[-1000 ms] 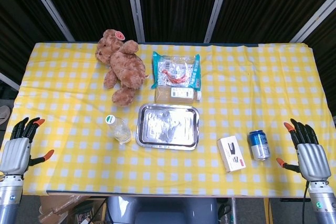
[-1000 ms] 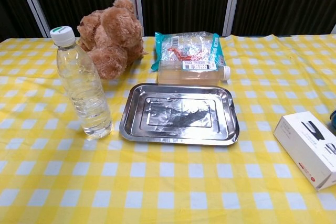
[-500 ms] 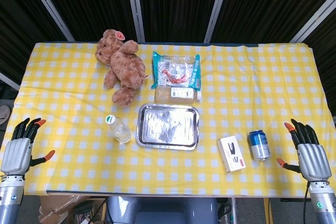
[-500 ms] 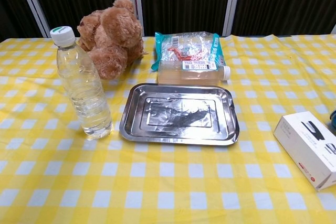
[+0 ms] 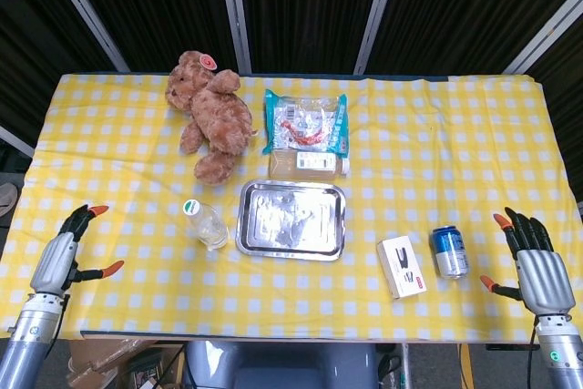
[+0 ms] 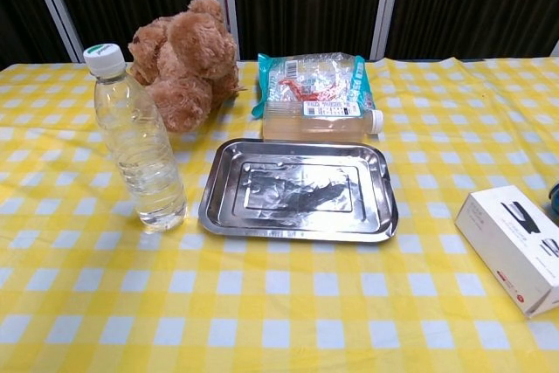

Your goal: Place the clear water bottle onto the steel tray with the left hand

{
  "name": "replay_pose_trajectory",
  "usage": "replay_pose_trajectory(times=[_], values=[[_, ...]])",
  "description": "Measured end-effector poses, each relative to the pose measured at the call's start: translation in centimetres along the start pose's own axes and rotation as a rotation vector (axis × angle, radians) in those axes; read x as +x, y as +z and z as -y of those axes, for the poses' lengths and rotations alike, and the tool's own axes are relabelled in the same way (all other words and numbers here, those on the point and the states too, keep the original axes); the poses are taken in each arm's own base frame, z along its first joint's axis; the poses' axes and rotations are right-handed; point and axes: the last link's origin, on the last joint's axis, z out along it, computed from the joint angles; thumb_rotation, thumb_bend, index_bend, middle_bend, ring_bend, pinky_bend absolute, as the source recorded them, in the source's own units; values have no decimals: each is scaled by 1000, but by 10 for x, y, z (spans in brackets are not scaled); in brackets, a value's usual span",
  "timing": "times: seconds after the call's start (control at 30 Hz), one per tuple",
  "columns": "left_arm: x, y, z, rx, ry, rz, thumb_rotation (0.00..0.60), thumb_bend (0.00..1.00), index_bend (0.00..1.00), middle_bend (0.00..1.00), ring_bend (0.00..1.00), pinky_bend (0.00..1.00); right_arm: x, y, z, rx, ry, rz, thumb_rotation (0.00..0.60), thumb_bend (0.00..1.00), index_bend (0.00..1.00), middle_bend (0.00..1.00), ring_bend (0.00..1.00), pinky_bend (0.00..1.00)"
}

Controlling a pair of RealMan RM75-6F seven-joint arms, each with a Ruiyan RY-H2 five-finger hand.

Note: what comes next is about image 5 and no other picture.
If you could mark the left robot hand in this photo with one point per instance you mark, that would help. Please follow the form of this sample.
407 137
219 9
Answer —
57 254

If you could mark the blue soda can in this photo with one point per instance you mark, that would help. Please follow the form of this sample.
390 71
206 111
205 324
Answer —
450 252

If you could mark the yellow checkered tablecloth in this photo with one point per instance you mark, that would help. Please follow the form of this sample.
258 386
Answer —
410 156

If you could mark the brown teddy bear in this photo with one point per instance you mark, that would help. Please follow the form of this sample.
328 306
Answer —
218 115

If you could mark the metal tray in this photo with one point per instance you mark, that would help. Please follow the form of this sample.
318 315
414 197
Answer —
291 220

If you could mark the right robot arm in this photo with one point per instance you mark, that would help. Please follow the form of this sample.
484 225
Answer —
562 348

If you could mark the white partition post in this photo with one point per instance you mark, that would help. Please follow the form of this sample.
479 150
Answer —
378 11
84 11
16 140
234 11
546 33

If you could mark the amber juice bottle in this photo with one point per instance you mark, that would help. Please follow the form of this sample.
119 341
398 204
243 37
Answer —
291 165

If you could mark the teal snack bag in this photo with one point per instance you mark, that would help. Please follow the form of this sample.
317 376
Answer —
305 122

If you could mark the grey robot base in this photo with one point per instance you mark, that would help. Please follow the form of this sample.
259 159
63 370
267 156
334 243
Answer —
282 366

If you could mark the transparent water bottle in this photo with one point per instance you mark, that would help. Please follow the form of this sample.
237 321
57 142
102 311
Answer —
207 227

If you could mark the cardboard box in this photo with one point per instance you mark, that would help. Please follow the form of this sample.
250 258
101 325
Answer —
105 361

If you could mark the white stapler box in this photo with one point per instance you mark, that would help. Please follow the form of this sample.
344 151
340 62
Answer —
401 268

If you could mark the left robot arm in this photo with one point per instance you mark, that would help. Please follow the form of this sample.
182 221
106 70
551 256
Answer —
32 339

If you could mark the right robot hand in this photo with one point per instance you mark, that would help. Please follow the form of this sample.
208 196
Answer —
544 277

